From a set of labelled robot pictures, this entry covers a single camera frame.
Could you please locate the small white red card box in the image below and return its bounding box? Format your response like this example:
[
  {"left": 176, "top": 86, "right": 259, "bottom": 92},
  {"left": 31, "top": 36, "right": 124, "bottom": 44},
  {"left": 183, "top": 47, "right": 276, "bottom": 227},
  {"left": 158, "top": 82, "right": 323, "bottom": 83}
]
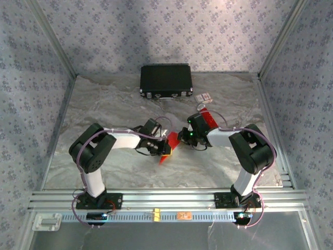
[{"left": 194, "top": 93, "right": 213, "bottom": 104}]

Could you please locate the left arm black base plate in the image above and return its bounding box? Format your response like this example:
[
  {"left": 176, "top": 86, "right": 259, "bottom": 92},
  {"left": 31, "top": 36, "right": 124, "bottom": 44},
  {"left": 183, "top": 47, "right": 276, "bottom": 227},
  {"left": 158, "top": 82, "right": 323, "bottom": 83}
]
[{"left": 75, "top": 192, "right": 123, "bottom": 210}]

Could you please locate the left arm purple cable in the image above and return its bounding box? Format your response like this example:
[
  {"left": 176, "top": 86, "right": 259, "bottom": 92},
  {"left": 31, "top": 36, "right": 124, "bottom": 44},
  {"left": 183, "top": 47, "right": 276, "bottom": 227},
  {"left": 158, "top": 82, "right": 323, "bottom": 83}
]
[{"left": 70, "top": 116, "right": 173, "bottom": 230}]

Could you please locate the slotted grey cable duct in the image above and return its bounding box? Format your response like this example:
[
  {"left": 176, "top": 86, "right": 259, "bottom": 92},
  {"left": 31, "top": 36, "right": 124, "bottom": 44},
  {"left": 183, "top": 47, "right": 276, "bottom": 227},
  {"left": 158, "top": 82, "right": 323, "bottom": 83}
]
[{"left": 61, "top": 211, "right": 236, "bottom": 223}]

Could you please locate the aluminium frame post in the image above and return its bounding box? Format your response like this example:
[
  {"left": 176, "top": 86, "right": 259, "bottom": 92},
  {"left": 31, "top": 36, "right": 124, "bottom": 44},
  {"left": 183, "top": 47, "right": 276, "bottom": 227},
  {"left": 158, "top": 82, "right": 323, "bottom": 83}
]
[
  {"left": 257, "top": 0, "right": 310, "bottom": 78},
  {"left": 25, "top": 0, "right": 78, "bottom": 78}
]

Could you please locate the red tube with silver cap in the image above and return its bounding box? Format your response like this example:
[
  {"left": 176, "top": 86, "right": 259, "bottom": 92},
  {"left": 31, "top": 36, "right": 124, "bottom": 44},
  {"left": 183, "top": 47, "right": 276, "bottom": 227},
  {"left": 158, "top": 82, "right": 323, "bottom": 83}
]
[{"left": 197, "top": 103, "right": 219, "bottom": 130}]

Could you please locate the glossy grey panel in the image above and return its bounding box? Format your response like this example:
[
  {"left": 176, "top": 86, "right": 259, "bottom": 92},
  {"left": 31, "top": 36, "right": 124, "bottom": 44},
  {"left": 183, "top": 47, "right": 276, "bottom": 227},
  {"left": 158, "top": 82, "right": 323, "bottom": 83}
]
[{"left": 28, "top": 222, "right": 319, "bottom": 250}]

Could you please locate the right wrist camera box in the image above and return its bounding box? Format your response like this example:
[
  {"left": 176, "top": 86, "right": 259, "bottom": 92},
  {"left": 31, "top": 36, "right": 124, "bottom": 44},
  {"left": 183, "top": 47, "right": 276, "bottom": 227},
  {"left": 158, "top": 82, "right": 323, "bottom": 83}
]
[{"left": 187, "top": 112, "right": 211, "bottom": 135}]

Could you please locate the black hard case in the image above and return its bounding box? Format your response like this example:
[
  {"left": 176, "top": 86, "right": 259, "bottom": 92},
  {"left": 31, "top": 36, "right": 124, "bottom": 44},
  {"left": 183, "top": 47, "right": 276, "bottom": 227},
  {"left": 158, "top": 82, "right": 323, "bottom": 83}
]
[{"left": 139, "top": 63, "right": 194, "bottom": 101}]

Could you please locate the long aluminium mounting rail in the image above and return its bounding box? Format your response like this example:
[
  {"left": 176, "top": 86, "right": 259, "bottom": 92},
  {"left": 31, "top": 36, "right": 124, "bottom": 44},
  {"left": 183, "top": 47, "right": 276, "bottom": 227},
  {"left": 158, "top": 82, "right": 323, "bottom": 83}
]
[{"left": 28, "top": 189, "right": 309, "bottom": 210}]

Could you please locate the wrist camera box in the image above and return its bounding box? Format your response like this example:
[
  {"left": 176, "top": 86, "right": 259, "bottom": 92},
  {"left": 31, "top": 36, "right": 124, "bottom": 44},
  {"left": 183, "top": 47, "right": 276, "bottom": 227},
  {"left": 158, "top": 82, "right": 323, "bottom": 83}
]
[
  {"left": 132, "top": 118, "right": 163, "bottom": 138},
  {"left": 187, "top": 112, "right": 211, "bottom": 135}
]

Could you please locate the grey metal bracket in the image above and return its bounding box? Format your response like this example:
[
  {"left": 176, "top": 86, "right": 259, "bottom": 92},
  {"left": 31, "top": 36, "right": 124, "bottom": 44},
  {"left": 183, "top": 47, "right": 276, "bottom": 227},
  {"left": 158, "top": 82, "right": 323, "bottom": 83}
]
[{"left": 32, "top": 212, "right": 63, "bottom": 232}]

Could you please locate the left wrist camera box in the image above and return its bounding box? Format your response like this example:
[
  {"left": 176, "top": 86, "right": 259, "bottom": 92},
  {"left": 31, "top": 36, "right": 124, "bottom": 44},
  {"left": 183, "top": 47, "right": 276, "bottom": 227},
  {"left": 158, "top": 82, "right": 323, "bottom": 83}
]
[{"left": 132, "top": 118, "right": 163, "bottom": 138}]

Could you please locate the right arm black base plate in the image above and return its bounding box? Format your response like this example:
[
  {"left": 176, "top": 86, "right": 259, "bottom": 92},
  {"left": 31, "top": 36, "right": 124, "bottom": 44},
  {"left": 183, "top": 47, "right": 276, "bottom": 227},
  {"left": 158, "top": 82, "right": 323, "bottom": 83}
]
[{"left": 214, "top": 192, "right": 262, "bottom": 209}]

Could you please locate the red paper sheet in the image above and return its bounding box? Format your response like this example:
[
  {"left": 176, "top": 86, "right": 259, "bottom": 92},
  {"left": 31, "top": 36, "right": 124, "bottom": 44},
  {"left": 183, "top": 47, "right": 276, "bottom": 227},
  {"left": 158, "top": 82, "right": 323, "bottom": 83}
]
[{"left": 158, "top": 131, "right": 182, "bottom": 166}]

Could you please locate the aluminium side rail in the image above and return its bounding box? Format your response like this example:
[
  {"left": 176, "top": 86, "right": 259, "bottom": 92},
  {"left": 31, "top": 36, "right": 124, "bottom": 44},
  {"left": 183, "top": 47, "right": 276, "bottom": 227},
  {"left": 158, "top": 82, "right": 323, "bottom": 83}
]
[
  {"left": 255, "top": 74, "right": 297, "bottom": 190},
  {"left": 39, "top": 74, "right": 79, "bottom": 192}
]

